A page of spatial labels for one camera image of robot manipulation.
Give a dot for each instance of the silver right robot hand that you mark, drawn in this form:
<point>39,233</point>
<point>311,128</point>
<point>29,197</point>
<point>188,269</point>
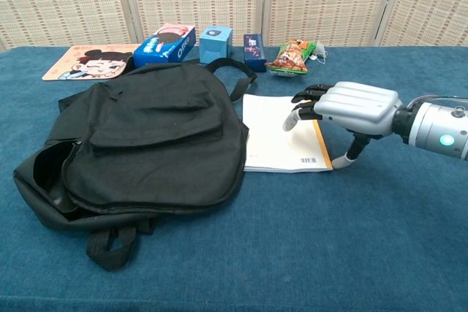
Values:
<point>358,105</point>

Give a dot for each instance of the white paper notebook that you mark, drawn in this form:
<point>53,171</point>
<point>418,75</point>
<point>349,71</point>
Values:
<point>270,144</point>

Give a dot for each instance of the black fabric backpack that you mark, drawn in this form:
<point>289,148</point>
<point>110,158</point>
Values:
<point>153,144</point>

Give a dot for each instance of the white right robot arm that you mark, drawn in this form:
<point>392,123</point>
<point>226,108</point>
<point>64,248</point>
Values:
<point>435,129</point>

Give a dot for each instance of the small grey pouch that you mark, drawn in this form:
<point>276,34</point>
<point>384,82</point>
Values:
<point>320,49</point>

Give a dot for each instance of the green orange snack bag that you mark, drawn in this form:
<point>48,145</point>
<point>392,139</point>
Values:
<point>290,58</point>

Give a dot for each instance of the dark blue slim box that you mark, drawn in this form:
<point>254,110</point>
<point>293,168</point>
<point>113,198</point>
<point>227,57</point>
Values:
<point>254,52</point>

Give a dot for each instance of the blue table cloth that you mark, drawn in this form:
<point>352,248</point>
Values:
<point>365,235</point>

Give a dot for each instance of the light blue small box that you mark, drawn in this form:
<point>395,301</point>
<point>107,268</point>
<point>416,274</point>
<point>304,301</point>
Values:
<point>214,47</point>

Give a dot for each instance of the blue Oreo cookie box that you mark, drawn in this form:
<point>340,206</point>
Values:
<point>161,49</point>

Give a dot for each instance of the cartoon girl mouse pad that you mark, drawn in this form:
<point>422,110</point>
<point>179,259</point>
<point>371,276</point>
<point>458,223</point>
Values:
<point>73,63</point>

